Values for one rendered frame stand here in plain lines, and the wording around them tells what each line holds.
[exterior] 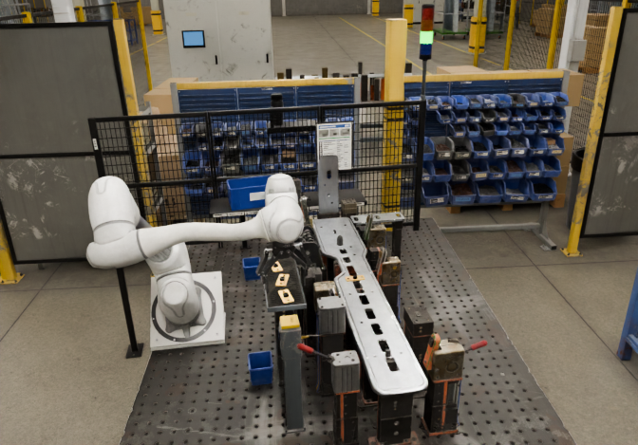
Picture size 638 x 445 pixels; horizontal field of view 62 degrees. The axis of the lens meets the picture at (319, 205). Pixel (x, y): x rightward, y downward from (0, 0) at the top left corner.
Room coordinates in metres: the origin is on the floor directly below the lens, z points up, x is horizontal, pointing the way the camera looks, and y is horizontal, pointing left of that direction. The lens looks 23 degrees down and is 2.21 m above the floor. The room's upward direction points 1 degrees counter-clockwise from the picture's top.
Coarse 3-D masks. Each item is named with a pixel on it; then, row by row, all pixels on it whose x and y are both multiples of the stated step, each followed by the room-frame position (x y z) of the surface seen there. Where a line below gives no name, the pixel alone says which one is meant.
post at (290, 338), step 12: (288, 336) 1.47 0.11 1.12; (300, 336) 1.48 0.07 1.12; (288, 348) 1.47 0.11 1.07; (288, 360) 1.48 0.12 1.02; (288, 372) 1.48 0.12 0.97; (300, 372) 1.48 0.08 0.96; (288, 384) 1.48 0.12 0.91; (300, 384) 1.48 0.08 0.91; (288, 396) 1.48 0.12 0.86; (300, 396) 1.48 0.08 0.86; (288, 408) 1.48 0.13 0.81; (300, 408) 1.48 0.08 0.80; (288, 420) 1.48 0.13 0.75; (300, 420) 1.48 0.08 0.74; (288, 432) 1.47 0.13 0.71
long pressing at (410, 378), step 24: (336, 240) 2.42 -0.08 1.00; (360, 240) 2.42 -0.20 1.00; (360, 264) 2.17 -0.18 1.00; (360, 312) 1.78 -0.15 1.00; (384, 312) 1.78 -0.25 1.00; (360, 336) 1.63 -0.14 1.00; (384, 336) 1.62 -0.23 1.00; (384, 360) 1.49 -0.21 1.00; (408, 360) 1.49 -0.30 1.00; (384, 384) 1.37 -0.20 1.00; (408, 384) 1.37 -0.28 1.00
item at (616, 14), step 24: (624, 24) 4.05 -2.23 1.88; (624, 48) 4.07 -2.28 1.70; (600, 72) 4.07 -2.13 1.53; (624, 72) 4.07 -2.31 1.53; (600, 96) 4.04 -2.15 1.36; (624, 96) 4.08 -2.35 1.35; (600, 120) 4.04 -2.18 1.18; (624, 120) 4.09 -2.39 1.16; (600, 144) 4.07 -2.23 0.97; (624, 144) 4.09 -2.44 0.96; (600, 168) 4.08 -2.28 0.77; (624, 168) 4.10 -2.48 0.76; (600, 192) 4.09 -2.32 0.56; (624, 192) 4.11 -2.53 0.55; (576, 216) 4.05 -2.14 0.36; (600, 216) 4.09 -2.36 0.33; (624, 216) 4.11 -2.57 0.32; (576, 240) 4.06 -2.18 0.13
